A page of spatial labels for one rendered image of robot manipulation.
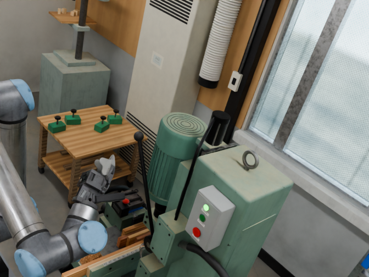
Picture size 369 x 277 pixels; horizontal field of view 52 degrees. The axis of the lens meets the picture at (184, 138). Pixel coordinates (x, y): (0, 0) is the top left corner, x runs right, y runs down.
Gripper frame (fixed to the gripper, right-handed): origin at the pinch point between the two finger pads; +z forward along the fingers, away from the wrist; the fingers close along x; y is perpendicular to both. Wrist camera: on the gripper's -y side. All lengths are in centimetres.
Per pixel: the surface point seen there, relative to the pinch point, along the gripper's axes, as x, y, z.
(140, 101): 128, -56, 119
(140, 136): -14.2, 0.1, 5.6
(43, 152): 180, -17, 59
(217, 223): -42, -18, -20
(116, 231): 30.3, -26.6, -14.2
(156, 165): -11.0, -11.4, 1.5
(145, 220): 14.4, -29.5, -9.3
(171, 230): -23.0, -16.9, -21.3
